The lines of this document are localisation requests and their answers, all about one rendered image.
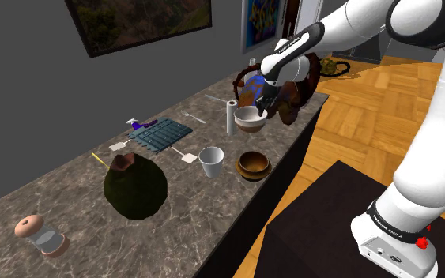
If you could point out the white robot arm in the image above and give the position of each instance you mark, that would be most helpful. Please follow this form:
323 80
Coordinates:
430 161

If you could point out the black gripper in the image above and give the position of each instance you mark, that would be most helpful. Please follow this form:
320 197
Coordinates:
270 93

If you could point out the white paper towel roll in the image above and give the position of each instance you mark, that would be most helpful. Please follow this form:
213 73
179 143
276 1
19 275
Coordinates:
231 117

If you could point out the glass jar with wooden ends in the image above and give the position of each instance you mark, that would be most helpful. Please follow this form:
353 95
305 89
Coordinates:
41 235

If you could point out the purple spray bottle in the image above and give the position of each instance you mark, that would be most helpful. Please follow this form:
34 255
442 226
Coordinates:
140 124

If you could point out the colourful wall picture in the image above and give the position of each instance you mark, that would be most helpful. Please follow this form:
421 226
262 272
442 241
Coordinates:
261 21

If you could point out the small clear bottle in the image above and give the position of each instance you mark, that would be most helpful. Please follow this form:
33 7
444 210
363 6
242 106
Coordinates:
252 62

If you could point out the dark brown ringed basket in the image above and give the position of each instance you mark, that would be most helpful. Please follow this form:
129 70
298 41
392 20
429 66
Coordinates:
293 100

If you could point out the blue-grey ribbed drying mat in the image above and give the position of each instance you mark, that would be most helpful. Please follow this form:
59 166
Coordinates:
162 134

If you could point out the white cup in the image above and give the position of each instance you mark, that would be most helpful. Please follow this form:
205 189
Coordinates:
211 163

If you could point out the white spatula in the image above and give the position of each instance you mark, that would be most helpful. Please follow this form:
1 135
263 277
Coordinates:
188 157
117 146

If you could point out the silver fork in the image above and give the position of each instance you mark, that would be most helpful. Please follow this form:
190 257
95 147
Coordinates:
193 116

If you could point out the dark green sack brown top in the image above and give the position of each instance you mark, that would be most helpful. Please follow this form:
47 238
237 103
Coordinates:
135 192

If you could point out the grey cabinet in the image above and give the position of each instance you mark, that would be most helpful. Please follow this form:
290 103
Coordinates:
364 51

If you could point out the white bowl with brown base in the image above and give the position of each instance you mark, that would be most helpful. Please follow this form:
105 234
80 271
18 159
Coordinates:
247 117

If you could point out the landscape wall picture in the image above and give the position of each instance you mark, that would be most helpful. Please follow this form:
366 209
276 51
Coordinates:
141 21

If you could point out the silver knife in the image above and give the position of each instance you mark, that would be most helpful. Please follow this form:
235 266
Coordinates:
215 98

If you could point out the olive green object black hoop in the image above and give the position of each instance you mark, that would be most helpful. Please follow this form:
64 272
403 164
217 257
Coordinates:
328 66

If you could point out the brown wooden bowl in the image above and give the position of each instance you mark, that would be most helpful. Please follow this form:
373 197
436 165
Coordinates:
253 167

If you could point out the dark robot stand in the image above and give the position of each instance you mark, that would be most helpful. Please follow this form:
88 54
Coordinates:
314 215

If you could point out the yellow pencil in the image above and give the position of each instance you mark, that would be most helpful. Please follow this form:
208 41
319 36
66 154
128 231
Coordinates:
99 160

